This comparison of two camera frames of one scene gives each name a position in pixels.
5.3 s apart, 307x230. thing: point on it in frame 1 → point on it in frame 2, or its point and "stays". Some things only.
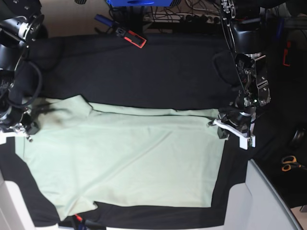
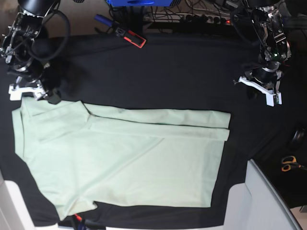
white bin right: x=259 y=203 stays
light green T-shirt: x=122 y=155 stays
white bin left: x=13 y=214 stays
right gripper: x=242 y=118 → x=267 y=73
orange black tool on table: x=131 y=37 stays
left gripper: x=17 y=120 → x=35 y=73
